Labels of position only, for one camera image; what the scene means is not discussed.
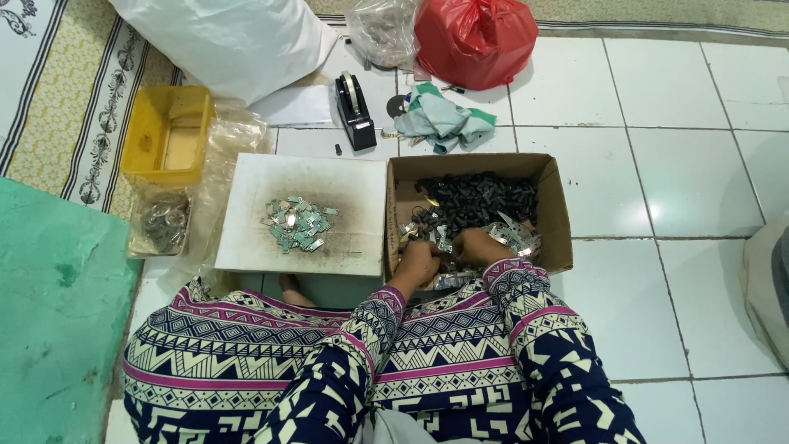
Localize heap of silver metal plates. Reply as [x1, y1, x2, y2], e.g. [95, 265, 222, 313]
[398, 213, 543, 291]

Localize pile of small metal tags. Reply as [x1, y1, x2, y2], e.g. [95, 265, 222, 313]
[260, 196, 340, 254]

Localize crumpled clear plastic bag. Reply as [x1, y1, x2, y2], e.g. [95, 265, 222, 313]
[157, 99, 276, 297]

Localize patterned floor mat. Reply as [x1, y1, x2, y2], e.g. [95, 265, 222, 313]
[0, 0, 186, 222]

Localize white paper sheet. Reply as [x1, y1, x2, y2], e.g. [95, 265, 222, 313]
[247, 83, 339, 129]

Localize person's left hand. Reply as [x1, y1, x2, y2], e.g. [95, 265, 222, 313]
[395, 239, 441, 288]

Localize yellow plastic container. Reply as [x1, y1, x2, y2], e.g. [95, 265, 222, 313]
[120, 85, 217, 189]

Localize heap of black rubber pieces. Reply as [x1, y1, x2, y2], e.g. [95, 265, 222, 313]
[412, 171, 540, 244]

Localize green and white cloth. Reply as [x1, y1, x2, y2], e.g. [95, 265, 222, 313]
[394, 82, 498, 155]

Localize person's patterned legs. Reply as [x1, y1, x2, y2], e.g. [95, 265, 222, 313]
[122, 276, 537, 444]

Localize person's right hand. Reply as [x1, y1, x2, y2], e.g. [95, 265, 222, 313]
[451, 227, 517, 270]

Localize large white plastic sack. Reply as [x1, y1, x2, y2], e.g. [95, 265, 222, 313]
[108, 0, 340, 107]

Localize brown cardboard box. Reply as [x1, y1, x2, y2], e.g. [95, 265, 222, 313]
[384, 152, 574, 291]

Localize red plastic bag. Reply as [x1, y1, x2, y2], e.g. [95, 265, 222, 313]
[413, 0, 540, 91]

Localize clear bag of metal rings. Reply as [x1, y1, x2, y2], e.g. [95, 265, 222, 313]
[126, 185, 192, 259]

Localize person's foot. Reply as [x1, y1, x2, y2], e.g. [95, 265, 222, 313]
[279, 274, 319, 308]

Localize white foam board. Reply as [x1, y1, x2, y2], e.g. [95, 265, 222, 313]
[214, 152, 388, 278]

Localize green mat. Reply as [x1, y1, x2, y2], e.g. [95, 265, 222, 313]
[0, 176, 144, 444]

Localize black tape dispenser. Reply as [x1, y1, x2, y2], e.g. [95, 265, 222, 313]
[335, 70, 378, 153]

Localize clear plastic bag of parts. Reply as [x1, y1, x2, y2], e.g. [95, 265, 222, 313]
[344, 0, 422, 71]

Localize beige cushion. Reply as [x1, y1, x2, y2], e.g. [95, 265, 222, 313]
[741, 213, 789, 371]

